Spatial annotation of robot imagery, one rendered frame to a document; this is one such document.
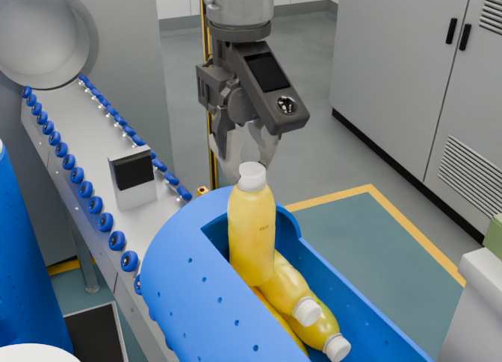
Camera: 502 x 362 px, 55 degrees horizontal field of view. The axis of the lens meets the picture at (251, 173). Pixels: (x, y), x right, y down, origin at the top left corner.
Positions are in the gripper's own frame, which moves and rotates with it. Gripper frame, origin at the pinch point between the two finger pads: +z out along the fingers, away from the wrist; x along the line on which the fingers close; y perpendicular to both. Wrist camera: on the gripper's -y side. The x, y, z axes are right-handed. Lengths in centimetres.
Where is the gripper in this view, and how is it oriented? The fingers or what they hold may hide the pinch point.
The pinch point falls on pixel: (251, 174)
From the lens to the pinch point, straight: 64.9
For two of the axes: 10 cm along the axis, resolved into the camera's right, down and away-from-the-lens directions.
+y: -5.4, -4.8, 6.9
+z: 0.1, 8.2, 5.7
